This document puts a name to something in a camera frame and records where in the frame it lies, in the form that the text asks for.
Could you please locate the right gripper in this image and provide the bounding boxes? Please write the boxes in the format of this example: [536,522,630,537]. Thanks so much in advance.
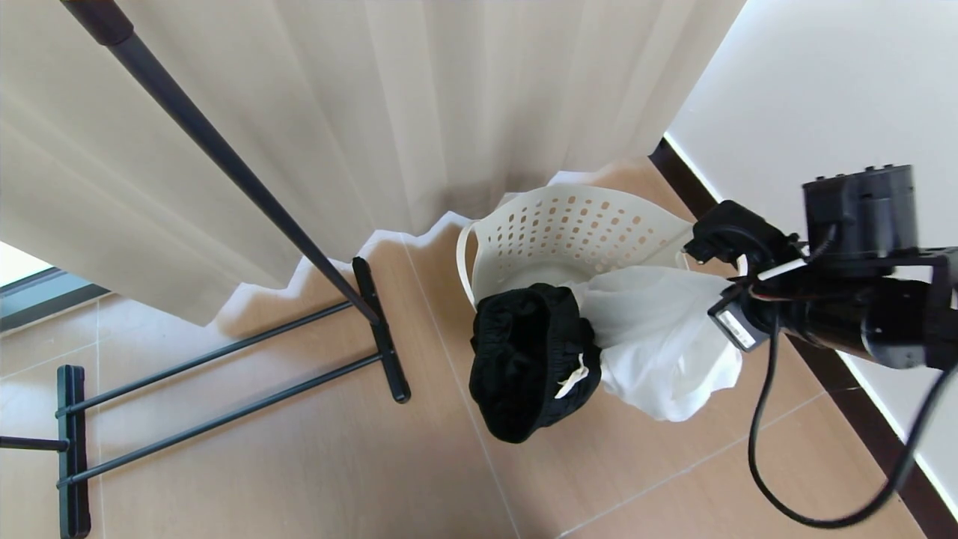
[683,200,929,369]

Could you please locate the white garment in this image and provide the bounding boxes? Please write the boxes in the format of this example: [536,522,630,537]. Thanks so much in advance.
[572,265,744,424]

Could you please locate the white laundry basket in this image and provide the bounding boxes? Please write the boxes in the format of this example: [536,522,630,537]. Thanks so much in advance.
[456,184,750,312]

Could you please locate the black clothes rack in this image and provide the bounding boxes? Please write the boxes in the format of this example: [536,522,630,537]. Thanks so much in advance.
[0,0,412,539]

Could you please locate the black garment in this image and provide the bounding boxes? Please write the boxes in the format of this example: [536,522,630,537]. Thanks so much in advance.
[469,282,603,445]

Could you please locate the beige curtain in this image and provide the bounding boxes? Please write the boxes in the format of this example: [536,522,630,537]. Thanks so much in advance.
[0,0,748,328]

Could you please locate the black cable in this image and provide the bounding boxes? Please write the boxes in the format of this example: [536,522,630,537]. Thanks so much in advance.
[748,225,958,529]

